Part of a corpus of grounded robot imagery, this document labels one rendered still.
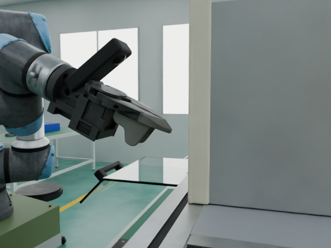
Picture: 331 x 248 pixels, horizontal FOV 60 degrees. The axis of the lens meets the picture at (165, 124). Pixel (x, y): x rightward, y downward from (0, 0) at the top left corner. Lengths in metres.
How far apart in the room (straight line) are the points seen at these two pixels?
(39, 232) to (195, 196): 0.84
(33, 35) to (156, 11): 4.78
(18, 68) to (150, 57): 5.00
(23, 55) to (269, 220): 0.45
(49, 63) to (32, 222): 0.65
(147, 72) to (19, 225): 4.69
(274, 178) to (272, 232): 0.06
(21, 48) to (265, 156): 0.44
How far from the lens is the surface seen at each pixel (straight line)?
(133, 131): 0.45
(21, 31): 0.94
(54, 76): 0.51
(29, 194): 2.33
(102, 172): 0.69
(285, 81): 0.29
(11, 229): 1.03
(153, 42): 5.52
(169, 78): 5.33
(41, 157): 1.02
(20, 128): 0.64
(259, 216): 0.29
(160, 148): 5.44
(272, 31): 0.29
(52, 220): 1.13
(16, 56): 0.56
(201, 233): 0.25
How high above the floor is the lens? 1.22
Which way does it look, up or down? 4 degrees down
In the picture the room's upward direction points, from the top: straight up
